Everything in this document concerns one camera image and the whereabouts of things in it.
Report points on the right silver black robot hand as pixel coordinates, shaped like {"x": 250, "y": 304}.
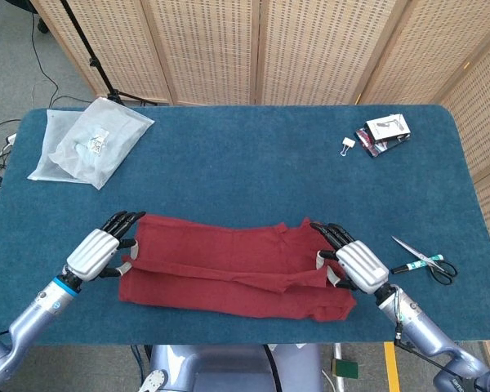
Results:
{"x": 361, "y": 265}

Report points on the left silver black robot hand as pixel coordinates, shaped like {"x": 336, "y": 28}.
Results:
{"x": 92, "y": 253}

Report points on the red t-shirt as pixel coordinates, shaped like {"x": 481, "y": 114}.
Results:
{"x": 212, "y": 249}

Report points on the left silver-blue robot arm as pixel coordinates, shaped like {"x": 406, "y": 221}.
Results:
{"x": 36, "y": 310}

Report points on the black marker with teal label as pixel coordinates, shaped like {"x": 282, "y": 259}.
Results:
{"x": 408, "y": 266}

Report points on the white pole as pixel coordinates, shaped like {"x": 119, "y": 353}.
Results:
{"x": 339, "y": 355}

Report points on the flat translucent plastic bag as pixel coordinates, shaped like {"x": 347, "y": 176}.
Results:
{"x": 51, "y": 163}

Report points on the green block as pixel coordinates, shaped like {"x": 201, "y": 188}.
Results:
{"x": 345, "y": 369}

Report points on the plastic bag with white garment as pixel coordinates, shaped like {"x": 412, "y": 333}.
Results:
{"x": 102, "y": 143}

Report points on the dark box with red print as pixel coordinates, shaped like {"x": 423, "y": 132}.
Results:
{"x": 373, "y": 149}

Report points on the white binder clip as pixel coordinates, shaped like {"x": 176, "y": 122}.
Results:
{"x": 348, "y": 143}

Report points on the white and black box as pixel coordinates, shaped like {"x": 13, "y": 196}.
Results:
{"x": 386, "y": 127}

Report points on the white power adapter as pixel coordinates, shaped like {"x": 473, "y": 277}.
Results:
{"x": 10, "y": 139}

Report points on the silver-blue robot torso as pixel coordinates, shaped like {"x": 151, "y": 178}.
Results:
{"x": 228, "y": 367}

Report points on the blue carpet table cover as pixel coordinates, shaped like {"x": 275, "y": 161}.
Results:
{"x": 249, "y": 134}

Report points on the black tripod stand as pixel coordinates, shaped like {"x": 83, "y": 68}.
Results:
{"x": 92, "y": 61}

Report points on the black office chair base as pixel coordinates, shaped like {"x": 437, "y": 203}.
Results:
{"x": 43, "y": 27}

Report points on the white metal bracket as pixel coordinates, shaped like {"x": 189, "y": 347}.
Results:
{"x": 155, "y": 380}

